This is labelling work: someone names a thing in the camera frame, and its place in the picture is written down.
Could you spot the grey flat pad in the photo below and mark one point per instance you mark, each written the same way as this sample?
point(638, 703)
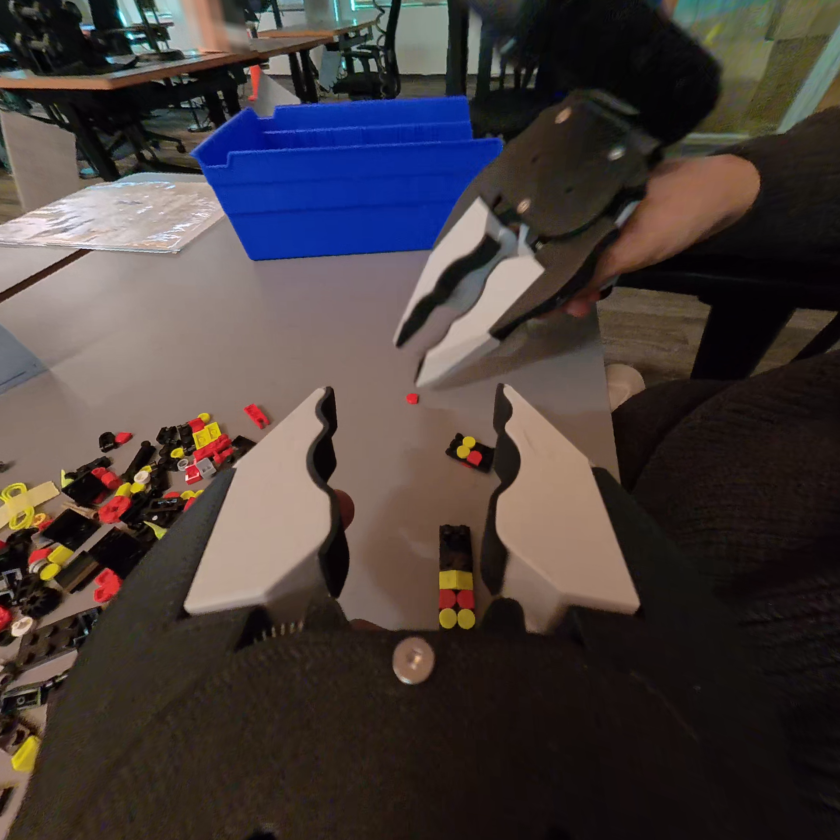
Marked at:
point(16, 361)

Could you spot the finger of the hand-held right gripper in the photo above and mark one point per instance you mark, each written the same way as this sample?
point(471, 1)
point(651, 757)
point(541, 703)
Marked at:
point(485, 321)
point(453, 243)

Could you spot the person's right forearm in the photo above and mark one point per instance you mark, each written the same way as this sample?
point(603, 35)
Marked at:
point(800, 190)

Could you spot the white shoe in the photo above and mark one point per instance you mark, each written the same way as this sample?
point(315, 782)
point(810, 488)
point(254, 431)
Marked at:
point(623, 384)

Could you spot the small black lego plate assembly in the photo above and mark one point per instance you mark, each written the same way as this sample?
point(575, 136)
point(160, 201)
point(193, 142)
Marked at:
point(471, 453)

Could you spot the pile of loose lego pieces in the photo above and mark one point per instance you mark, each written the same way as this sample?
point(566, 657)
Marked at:
point(98, 512)

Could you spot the black chair frame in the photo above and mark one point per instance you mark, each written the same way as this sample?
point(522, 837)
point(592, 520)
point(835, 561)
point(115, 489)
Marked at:
point(735, 315)

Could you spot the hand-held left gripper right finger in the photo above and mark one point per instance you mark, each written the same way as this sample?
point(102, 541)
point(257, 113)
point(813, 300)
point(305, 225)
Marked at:
point(564, 518)

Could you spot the long black lego assembly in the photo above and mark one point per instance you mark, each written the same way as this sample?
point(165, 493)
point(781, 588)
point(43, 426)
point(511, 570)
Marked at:
point(457, 577)

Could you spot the person's right hand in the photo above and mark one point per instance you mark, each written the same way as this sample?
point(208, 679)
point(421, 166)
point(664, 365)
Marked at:
point(689, 203)

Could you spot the blue plastic bin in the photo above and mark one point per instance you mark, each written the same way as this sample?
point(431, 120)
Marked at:
point(341, 190)

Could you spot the wooden office desk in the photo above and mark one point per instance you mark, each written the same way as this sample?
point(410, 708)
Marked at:
point(131, 69)

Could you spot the orange cone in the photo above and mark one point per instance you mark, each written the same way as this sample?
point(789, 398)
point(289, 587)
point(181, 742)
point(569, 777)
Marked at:
point(254, 82)

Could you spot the red lego plate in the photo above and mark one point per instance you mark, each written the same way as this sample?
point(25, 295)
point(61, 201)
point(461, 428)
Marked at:
point(256, 415)

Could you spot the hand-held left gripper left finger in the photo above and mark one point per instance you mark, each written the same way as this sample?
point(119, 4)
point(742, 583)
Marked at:
point(262, 512)

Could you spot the grey sheet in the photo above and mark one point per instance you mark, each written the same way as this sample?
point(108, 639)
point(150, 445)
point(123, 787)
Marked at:
point(272, 95)

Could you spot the dark red round lego piece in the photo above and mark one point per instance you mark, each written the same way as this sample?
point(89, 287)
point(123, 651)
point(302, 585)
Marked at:
point(344, 508)

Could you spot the clear plastic bag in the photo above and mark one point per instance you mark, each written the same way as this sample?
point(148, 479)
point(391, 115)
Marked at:
point(111, 213)

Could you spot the grey desk side panel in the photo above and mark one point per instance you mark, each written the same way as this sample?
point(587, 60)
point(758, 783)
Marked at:
point(39, 161)

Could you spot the black office chair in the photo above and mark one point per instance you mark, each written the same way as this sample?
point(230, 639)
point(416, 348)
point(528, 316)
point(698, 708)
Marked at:
point(371, 59)

